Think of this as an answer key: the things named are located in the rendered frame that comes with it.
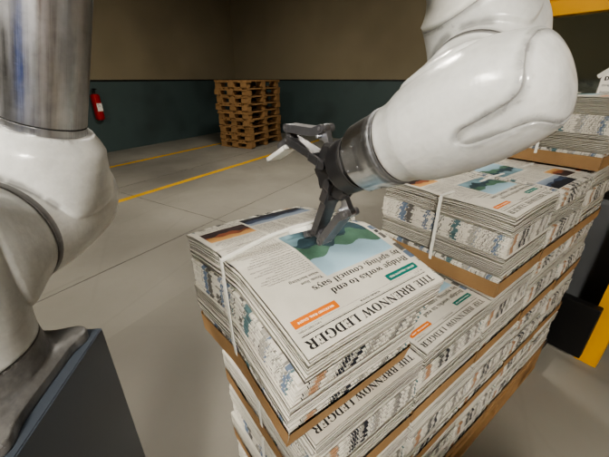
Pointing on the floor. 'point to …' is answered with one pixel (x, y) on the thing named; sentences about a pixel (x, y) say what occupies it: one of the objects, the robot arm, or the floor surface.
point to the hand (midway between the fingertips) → (286, 193)
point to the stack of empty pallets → (248, 111)
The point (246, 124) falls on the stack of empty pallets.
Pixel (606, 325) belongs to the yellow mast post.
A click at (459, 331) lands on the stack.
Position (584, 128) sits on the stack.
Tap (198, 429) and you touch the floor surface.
